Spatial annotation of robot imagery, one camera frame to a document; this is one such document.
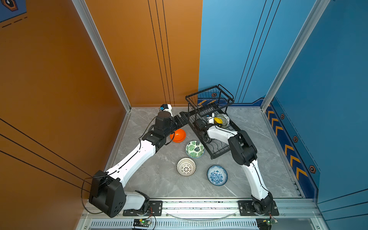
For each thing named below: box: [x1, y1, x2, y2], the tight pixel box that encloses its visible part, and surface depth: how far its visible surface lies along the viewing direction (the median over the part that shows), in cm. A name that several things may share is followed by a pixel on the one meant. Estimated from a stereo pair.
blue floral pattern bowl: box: [206, 164, 229, 187], surface depth 84 cm
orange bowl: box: [169, 128, 187, 143], surface depth 101 cm
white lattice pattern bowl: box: [176, 157, 197, 177], surface depth 87 cm
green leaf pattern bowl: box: [185, 139, 206, 159], surface depth 95 cm
